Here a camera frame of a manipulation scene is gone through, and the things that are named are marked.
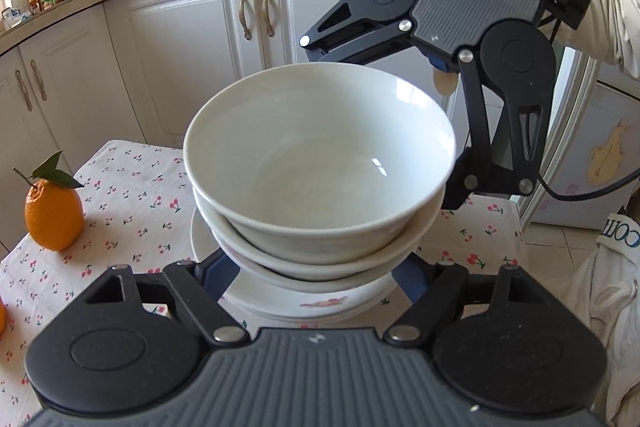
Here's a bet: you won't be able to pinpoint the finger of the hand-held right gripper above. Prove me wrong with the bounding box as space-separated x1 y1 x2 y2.
299 0 416 64
442 51 552 210

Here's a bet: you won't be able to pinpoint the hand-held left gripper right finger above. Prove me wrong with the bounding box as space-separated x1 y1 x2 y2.
384 257 543 344

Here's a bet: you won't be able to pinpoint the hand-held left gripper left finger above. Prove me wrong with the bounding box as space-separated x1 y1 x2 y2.
85 251 251 347

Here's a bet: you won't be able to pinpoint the white plate fruit print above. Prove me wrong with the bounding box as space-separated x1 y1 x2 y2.
190 202 401 323

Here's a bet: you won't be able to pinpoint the person's right forearm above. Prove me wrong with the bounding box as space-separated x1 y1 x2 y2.
550 0 640 80

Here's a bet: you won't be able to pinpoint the cherry print tablecloth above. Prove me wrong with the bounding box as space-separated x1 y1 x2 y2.
0 139 531 427

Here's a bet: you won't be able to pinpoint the white refrigerator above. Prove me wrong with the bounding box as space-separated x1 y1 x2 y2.
520 0 640 228

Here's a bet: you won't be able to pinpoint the orange with green leaf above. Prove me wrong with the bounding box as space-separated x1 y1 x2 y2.
12 151 86 252

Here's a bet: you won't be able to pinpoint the white kitchen cabinets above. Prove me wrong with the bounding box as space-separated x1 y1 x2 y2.
0 0 551 258

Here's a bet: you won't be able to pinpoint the person's white clothing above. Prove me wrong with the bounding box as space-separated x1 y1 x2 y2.
570 202 640 427

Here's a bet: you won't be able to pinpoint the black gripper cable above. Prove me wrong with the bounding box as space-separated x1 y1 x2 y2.
536 167 640 200

